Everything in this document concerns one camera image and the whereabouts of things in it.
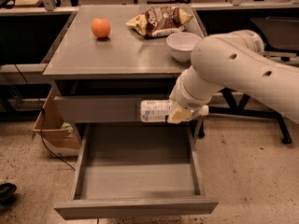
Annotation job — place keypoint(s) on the plastic bottle with white cap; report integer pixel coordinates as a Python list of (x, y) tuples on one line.
[(158, 110)]

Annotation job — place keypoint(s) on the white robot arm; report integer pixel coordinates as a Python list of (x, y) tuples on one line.
[(234, 61)]

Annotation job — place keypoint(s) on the brown chip bag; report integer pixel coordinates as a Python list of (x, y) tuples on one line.
[(160, 21)]

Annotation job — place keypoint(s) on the open middle drawer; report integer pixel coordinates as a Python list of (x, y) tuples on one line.
[(134, 170)]

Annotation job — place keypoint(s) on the black shoe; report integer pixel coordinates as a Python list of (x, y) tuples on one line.
[(7, 191)]

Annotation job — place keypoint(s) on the grey drawer cabinet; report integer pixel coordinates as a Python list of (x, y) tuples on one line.
[(123, 64)]

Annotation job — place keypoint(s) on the cardboard box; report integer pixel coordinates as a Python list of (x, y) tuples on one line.
[(57, 134)]

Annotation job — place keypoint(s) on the closed top drawer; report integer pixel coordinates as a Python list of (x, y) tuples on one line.
[(86, 109)]

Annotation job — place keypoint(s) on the orange fruit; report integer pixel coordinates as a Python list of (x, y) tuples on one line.
[(101, 28)]

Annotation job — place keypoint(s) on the white ceramic bowl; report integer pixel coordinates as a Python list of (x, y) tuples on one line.
[(180, 45)]

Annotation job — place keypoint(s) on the long workbench behind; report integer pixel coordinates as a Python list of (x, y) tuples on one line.
[(30, 36)]

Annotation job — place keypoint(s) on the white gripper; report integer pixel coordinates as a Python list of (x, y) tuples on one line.
[(189, 101)]

